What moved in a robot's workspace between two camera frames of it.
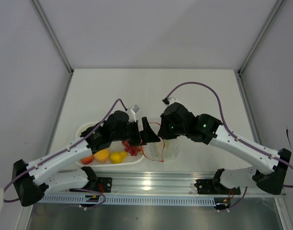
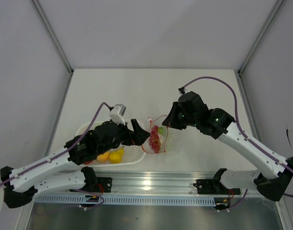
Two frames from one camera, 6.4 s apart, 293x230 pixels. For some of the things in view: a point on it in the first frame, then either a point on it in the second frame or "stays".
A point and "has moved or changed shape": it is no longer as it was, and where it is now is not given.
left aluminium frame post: (48, 27) stays
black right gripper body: (168, 131) to (185, 120)
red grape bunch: (132, 149) to (154, 139)
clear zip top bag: (164, 151) has moved or changed shape
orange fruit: (102, 155) stays
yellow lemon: (117, 157) stays
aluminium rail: (150, 181) stays
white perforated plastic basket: (114, 146) stays
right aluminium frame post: (260, 35) stays
